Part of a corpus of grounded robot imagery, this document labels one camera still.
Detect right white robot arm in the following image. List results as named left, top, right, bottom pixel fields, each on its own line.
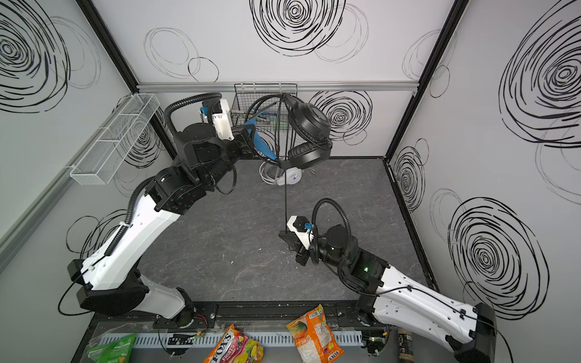
left=278, top=198, right=502, bottom=362

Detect black corner frame post right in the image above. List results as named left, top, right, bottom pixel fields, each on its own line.
left=384, top=0, right=469, bottom=163

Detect white slotted cable duct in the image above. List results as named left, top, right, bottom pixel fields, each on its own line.
left=97, top=330, right=364, bottom=349

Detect green snack bag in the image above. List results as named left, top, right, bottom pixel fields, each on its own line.
left=87, top=334, right=137, bottom=363

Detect aluminium wall rail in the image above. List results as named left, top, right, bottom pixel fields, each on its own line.
left=1, top=94, right=133, bottom=273
left=137, top=80, right=419, bottom=93

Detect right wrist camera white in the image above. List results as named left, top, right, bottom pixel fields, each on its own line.
left=287, top=216, right=313, bottom=250

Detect dark can at base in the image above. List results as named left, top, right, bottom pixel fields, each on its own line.
left=397, top=328, right=415, bottom=363

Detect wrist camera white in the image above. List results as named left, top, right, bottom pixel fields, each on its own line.
left=200, top=98, right=234, bottom=141
left=287, top=216, right=313, bottom=250

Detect Fox's candy bag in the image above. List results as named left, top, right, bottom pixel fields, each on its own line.
left=204, top=325, right=264, bottom=363

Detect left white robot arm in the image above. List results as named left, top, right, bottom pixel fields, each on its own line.
left=67, top=92, right=254, bottom=321

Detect black corner frame post left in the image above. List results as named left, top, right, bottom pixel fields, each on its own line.
left=75, top=0, right=176, bottom=160

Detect aluminium wall rail back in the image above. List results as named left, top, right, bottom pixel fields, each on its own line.
left=137, top=80, right=419, bottom=93

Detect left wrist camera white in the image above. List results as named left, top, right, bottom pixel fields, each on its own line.
left=200, top=98, right=234, bottom=141

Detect orange snack bag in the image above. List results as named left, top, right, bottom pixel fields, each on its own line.
left=286, top=304, right=344, bottom=363

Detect black wire wall basket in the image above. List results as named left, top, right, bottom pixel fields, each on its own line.
left=230, top=83, right=298, bottom=126

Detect clear plastic wall shelf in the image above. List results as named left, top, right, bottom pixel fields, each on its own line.
left=70, top=94, right=161, bottom=185

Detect white gaming headset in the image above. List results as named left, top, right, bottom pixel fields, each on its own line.
left=259, top=162, right=303, bottom=186

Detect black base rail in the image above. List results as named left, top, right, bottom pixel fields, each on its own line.
left=143, top=300, right=376, bottom=330

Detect black corner frame post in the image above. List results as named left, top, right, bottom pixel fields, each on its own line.
left=75, top=0, right=176, bottom=160
left=384, top=0, right=469, bottom=163

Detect black headset cable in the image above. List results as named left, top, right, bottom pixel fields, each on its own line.
left=276, top=94, right=319, bottom=234

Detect green items in basket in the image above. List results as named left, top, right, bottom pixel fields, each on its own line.
left=248, top=111, right=291, bottom=132

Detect aluminium wall rail left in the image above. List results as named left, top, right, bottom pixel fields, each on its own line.
left=1, top=94, right=133, bottom=273

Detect black blue gaming headset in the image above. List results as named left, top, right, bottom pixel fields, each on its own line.
left=244, top=94, right=333, bottom=170

